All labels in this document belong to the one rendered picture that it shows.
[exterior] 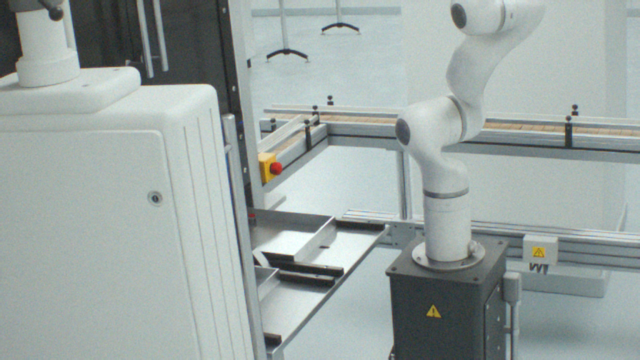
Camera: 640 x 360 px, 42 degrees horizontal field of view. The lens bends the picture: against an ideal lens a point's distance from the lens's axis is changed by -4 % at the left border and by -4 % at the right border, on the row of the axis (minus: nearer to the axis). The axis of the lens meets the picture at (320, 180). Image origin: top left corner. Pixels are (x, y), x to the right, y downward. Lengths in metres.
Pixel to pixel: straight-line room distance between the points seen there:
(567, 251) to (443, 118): 1.21
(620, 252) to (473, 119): 1.16
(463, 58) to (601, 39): 1.60
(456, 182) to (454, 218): 0.09
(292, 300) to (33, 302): 0.80
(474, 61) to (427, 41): 1.73
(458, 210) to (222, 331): 0.95
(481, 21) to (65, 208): 0.93
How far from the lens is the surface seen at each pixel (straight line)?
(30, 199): 1.38
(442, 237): 2.21
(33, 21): 1.35
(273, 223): 2.52
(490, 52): 1.95
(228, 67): 2.41
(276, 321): 2.01
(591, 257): 3.16
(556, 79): 3.57
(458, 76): 1.99
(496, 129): 3.04
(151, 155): 1.23
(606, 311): 3.79
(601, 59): 3.52
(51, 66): 1.35
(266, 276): 2.20
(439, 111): 2.09
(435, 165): 2.11
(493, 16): 1.83
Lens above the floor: 1.86
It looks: 20 degrees down
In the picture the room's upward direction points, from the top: 6 degrees counter-clockwise
